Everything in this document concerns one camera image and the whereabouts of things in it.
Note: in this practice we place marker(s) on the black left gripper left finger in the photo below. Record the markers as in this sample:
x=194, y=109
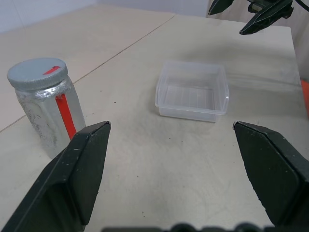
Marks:
x=65, y=174

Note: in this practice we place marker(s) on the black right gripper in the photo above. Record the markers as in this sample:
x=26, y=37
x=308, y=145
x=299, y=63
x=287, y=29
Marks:
x=259, y=3

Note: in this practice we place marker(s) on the clear plastic square container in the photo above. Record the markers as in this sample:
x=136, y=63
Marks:
x=193, y=93

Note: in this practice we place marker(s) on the grey ribbed plastic jar lid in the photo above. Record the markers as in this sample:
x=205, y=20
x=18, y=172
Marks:
x=33, y=72

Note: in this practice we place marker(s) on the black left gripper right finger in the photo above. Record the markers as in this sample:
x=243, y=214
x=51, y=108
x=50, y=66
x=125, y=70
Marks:
x=272, y=169

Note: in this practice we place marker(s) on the orange object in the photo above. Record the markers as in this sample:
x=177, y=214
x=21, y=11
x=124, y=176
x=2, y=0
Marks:
x=305, y=99

